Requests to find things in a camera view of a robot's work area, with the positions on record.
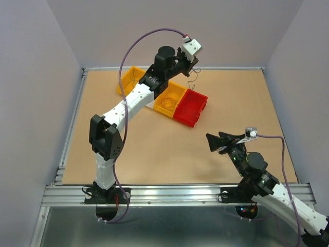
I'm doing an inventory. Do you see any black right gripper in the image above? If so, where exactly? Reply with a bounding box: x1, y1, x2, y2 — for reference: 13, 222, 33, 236
205, 131, 246, 177

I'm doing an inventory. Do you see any purple wire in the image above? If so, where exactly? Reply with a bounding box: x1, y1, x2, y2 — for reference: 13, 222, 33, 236
187, 67, 202, 91

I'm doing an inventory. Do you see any blue wire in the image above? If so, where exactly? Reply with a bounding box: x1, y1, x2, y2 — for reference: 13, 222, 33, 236
123, 68, 143, 93

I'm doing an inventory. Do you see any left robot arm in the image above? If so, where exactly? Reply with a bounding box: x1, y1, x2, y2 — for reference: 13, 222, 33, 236
89, 42, 202, 203

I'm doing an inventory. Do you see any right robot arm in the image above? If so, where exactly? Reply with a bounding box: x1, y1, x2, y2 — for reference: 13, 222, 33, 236
206, 128, 328, 246

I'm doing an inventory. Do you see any red bin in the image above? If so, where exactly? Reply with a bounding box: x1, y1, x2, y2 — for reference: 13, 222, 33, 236
173, 89, 208, 128

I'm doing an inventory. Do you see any near yellow bin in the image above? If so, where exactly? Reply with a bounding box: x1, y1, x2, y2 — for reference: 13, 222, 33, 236
153, 81, 187, 118

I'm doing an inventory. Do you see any yellow bin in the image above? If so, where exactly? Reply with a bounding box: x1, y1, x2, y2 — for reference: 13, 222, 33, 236
121, 66, 146, 96
153, 81, 187, 118

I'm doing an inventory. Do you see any white bin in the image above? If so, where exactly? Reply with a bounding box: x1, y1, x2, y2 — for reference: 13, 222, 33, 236
146, 100, 155, 109

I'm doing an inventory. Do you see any far yellow bin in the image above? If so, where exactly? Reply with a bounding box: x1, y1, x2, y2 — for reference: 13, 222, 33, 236
121, 66, 146, 96

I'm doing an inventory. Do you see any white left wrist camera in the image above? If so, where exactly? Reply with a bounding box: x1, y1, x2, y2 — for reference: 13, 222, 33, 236
180, 35, 203, 62

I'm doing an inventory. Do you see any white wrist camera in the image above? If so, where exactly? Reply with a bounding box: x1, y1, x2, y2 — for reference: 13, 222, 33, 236
237, 127, 258, 144
180, 35, 203, 62

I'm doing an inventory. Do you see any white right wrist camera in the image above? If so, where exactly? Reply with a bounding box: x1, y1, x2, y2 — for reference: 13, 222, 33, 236
237, 127, 258, 144

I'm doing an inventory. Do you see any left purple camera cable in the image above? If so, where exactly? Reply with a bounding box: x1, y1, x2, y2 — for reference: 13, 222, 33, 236
97, 28, 190, 224

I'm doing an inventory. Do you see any purple camera cable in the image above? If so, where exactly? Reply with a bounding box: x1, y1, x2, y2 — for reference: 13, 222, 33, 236
257, 133, 303, 247
97, 28, 190, 224

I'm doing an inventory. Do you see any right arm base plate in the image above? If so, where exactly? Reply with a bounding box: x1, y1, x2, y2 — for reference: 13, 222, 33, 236
216, 186, 272, 222

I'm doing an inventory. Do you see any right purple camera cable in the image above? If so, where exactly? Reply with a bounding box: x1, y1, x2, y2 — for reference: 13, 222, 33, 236
257, 133, 303, 247

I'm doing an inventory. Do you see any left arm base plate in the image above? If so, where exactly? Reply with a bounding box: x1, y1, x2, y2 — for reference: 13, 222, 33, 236
81, 186, 131, 224

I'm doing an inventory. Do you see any aluminium table frame rail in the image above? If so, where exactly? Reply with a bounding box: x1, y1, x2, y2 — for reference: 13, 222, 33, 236
40, 69, 314, 246

